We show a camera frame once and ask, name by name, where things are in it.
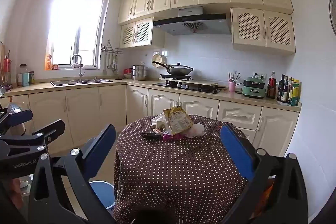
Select metal container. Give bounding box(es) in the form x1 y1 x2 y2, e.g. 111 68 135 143
7 103 32 136

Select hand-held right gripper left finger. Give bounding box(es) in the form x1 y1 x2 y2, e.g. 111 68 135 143
28 123 117 224

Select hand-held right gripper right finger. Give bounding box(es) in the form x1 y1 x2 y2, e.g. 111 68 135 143
220 124 309 224

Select stainless steel sink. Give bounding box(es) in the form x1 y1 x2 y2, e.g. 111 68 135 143
51 78 113 86

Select stainless steamer pot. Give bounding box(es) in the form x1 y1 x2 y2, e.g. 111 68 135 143
131 62 149 81

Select red kitchen tool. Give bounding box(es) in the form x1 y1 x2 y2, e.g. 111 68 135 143
4 50 11 84

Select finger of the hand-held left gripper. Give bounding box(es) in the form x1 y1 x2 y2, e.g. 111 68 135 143
0 120 66 147
0 109 33 132

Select black power cable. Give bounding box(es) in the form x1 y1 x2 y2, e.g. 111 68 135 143
218 85 245 95

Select green electric cooker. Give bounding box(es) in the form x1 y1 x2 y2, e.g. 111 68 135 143
241 77 266 98

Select small cream lattice cabinet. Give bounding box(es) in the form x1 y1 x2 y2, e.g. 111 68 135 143
120 17 164 49

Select blue trash bin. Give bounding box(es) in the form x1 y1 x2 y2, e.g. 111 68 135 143
89 181 116 211

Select wall clock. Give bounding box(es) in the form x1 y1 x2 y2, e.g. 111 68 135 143
329 0 336 37

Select cream lower kitchen cabinets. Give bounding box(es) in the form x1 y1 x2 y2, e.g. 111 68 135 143
0 77 301 159

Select wall utensil rack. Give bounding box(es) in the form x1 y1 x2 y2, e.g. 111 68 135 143
101 40 124 56

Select white paper tissue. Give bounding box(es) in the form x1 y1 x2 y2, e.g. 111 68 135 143
151 113 168 130

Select black snack wrapper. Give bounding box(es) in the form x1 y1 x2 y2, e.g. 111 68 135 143
140 132 161 140

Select brown polka-dot tablecloth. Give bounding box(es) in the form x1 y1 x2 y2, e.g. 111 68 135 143
113 114 256 224

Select pink wrapper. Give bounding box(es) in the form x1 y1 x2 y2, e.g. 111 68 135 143
162 133 185 141

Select row of condiment bottles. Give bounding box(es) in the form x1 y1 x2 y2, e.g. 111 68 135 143
266 71 301 107

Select crumpled white plastic bag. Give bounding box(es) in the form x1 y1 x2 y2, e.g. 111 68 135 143
185 124 205 138

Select wok with lid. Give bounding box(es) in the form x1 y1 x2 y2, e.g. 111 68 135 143
152 61 194 76

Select bundle of chopsticks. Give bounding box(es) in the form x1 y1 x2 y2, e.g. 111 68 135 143
228 71 241 83

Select cream round colander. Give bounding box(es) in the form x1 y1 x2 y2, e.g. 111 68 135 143
152 54 167 68

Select person's left hand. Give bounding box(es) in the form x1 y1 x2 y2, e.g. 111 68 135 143
7 178 25 210

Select clear jar with dark lid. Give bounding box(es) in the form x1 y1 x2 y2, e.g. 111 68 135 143
18 64 29 86

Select kitchen window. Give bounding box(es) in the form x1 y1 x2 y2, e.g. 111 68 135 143
46 0 108 71

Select wide cream lattice cabinet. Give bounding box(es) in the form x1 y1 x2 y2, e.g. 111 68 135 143
230 7 297 56

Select metal faucet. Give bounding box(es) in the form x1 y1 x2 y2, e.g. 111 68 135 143
72 55 86 83

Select range hood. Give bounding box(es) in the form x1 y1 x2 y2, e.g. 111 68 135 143
153 7 232 36

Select black gas hob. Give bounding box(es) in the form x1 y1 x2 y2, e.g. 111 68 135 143
153 81 222 94

